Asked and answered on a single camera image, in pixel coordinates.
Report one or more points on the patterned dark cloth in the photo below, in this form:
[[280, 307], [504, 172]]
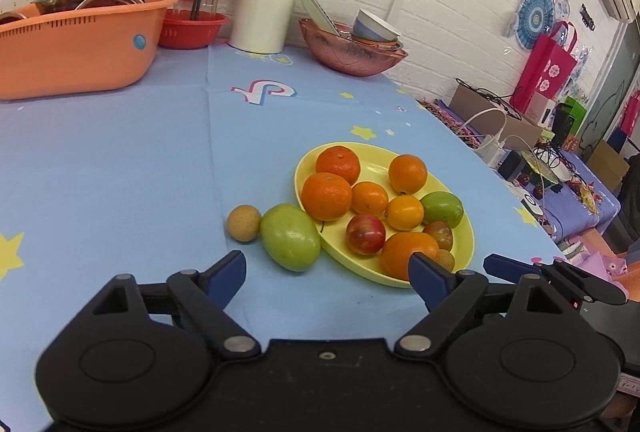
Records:
[[450, 119]]

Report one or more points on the small brown longan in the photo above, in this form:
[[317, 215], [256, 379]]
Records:
[[244, 223], [446, 260]]

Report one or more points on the black power adapter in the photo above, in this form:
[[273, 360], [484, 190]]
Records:
[[510, 164]]

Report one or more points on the small orange tangerine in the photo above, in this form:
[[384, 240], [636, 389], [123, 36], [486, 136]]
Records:
[[370, 198]]

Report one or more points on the pink gift bag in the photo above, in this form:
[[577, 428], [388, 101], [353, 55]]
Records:
[[545, 62]]

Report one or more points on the blue and white bowl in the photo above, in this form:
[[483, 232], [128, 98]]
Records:
[[375, 27]]

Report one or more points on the white power strip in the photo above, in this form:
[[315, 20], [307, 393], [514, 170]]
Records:
[[517, 184], [492, 148]]

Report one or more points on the orange plastic basket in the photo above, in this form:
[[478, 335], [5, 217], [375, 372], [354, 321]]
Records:
[[75, 57]]

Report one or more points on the red apple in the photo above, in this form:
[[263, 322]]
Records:
[[366, 233]]

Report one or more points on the blue printed tablecloth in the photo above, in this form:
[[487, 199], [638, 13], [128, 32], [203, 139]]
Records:
[[125, 162]]

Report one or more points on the black speaker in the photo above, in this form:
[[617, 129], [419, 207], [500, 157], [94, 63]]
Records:
[[562, 124]]

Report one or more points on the yellow-orange tangerine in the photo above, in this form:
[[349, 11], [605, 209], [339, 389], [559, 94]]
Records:
[[404, 212]]

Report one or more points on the green bag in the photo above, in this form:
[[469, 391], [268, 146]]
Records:
[[576, 109]]

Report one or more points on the brown cardboard box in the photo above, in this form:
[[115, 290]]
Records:
[[607, 162]]

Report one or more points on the small white box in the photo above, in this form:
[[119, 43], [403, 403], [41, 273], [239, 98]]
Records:
[[540, 107]]

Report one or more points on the orange-rimmed bowl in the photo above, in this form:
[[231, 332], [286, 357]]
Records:
[[385, 46]]

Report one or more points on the large green mango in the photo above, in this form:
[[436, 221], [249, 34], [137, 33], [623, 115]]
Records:
[[290, 237]]

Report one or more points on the pink glass bowl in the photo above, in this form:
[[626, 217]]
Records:
[[350, 57]]

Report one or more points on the light blue cloth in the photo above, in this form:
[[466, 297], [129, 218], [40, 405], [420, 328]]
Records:
[[575, 217]]

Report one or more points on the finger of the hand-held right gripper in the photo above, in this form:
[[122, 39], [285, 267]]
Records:
[[505, 264]]

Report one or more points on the small green fruit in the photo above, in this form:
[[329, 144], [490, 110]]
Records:
[[442, 208]]

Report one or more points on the red plastic basket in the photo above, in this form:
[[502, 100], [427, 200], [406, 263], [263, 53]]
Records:
[[190, 34]]

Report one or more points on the large orange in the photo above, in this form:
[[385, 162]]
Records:
[[402, 252]]

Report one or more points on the yellow plastic plate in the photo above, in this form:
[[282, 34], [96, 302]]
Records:
[[375, 162]]

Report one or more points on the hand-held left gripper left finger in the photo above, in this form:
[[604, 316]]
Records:
[[227, 277]]

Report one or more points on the dark orange tangerine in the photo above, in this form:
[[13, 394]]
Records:
[[338, 164]]

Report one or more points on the blue round wall ornament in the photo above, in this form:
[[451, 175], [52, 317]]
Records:
[[535, 17]]

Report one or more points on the reddish-brown fruit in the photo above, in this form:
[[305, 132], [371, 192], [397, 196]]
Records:
[[439, 234]]

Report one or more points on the white round device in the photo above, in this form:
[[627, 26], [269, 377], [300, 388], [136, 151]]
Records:
[[531, 201]]

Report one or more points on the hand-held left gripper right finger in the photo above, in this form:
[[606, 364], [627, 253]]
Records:
[[430, 279]]

